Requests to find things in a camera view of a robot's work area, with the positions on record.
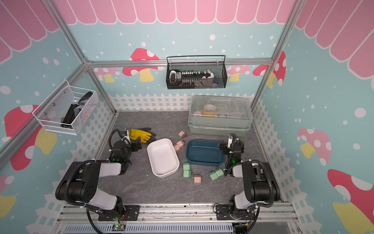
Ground teal plastic bin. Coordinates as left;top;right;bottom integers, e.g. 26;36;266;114
186;139;225;166

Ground pink plug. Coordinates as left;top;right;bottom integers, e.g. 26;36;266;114
176;140;185;148
193;175;202;184
173;144;180;152
178;131;187;138

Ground pink plug front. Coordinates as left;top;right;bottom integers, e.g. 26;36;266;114
193;175;202;184

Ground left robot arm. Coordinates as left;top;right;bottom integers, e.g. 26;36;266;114
55;129;142;222

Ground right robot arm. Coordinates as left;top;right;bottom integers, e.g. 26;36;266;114
214;133;280;222

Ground clear lidded storage box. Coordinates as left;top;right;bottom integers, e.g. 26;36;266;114
188;96;253;137

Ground yellow black work glove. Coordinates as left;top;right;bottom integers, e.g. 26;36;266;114
126;128;156;143

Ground white plastic bin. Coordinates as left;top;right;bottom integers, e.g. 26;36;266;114
147;138;180;178

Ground power strip in black basket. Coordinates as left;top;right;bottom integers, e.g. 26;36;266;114
167;70;214;86

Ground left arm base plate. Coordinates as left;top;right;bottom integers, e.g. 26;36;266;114
98;205;140;221

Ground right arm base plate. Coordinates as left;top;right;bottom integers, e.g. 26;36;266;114
213;203;255;221

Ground white wire wall basket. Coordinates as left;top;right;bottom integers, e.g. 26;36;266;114
33;81;99;136

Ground black wire wall basket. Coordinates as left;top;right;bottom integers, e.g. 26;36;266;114
166;55;228;90

